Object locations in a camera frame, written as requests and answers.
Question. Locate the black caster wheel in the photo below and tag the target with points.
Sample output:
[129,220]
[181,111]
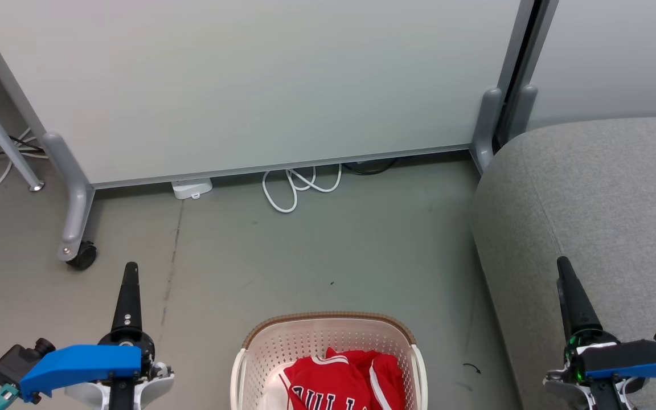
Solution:
[84,256]

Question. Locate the large white partition panel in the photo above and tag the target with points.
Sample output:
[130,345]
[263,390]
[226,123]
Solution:
[248,85]

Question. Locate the grey partition foot with caster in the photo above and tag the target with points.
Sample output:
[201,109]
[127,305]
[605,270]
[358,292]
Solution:
[74,199]

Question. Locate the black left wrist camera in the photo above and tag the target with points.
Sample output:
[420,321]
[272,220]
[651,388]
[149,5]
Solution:
[15,364]

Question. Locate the blue black right camera mount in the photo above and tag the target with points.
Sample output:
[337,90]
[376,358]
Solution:
[630,359]

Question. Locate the white power adapter box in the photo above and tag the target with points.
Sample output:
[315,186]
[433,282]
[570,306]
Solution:
[191,188]

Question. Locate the red white basketball jersey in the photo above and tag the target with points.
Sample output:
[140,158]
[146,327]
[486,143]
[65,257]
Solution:
[328,378]

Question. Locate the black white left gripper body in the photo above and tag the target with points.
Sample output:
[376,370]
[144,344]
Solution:
[147,353]

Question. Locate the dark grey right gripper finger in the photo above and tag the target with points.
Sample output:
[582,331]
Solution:
[575,307]

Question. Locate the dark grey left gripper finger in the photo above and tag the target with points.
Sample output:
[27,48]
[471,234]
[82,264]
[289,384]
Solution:
[128,302]

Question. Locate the blue left camera mount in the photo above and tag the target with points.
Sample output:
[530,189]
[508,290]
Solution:
[77,361]

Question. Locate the grey fabric sofa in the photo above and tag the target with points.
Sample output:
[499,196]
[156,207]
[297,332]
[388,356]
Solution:
[601,228]

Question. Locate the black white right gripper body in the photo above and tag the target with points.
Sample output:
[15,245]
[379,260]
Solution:
[575,347]

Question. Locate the cream laundry basket brown rim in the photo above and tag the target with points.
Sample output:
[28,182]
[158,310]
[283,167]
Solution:
[282,347]

